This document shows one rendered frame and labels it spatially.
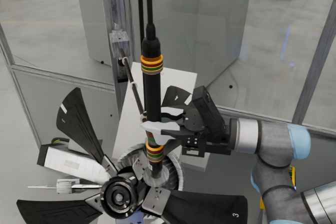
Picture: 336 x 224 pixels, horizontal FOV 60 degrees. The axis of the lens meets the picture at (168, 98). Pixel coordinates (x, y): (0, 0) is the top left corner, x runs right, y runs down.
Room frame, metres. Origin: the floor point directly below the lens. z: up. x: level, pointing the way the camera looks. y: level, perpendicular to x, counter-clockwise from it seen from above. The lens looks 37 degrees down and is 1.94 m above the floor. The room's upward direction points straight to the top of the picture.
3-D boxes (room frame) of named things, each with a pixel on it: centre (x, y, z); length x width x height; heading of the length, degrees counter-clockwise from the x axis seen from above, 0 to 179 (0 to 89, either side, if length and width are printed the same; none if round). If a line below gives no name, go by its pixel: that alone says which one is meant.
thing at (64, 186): (0.62, 0.36, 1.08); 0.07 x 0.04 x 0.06; 81
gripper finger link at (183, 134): (0.46, -0.03, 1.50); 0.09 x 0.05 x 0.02; 89
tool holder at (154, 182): (0.51, 0.03, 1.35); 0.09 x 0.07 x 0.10; 16
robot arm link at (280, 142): (0.45, -0.25, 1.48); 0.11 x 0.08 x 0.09; 81
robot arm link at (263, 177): (0.44, -0.24, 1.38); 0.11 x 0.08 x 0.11; 0
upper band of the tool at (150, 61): (0.50, 0.03, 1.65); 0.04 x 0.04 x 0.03
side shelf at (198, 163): (1.06, -0.04, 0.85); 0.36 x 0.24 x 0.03; 71
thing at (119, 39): (1.10, 0.20, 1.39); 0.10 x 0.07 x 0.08; 16
